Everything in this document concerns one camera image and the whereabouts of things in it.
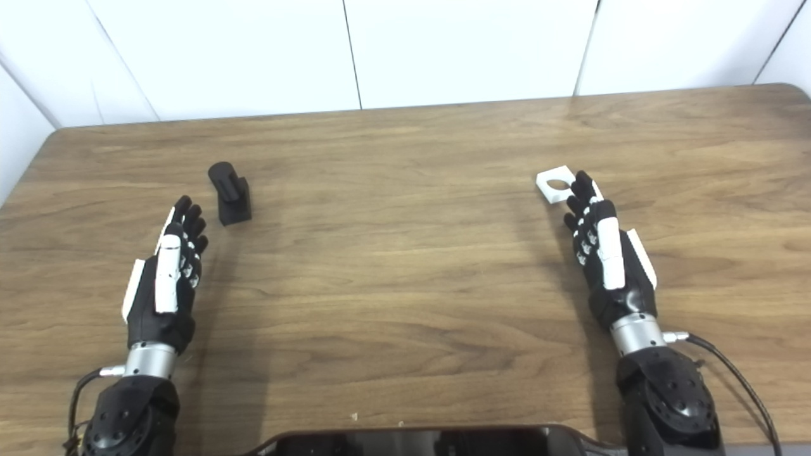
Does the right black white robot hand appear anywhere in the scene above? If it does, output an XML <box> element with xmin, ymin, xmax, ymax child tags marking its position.
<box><xmin>563</xmin><ymin>170</ymin><xmax>658</xmax><ymax>330</ymax></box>

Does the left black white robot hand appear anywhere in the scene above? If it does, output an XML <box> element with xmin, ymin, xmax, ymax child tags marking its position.
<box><xmin>122</xmin><ymin>195</ymin><xmax>210</xmax><ymax>355</ymax></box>

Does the white square piece with hole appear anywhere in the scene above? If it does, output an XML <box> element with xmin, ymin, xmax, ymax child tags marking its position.
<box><xmin>535</xmin><ymin>166</ymin><xmax>603</xmax><ymax>205</ymax></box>

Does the black peg block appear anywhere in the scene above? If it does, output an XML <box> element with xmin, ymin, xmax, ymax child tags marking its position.
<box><xmin>208</xmin><ymin>161</ymin><xmax>253</xmax><ymax>226</ymax></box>

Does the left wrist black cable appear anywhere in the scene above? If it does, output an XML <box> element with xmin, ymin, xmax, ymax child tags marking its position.
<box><xmin>63</xmin><ymin>366</ymin><xmax>126</xmax><ymax>456</ymax></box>

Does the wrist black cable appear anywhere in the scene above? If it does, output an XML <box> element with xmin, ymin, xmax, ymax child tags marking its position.
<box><xmin>63</xmin><ymin>366</ymin><xmax>126</xmax><ymax>456</ymax></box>
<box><xmin>662</xmin><ymin>331</ymin><xmax>783</xmax><ymax>456</ymax></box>

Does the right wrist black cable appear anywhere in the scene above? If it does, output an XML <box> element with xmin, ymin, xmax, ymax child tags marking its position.
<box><xmin>662</xmin><ymin>331</ymin><xmax>783</xmax><ymax>456</ymax></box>

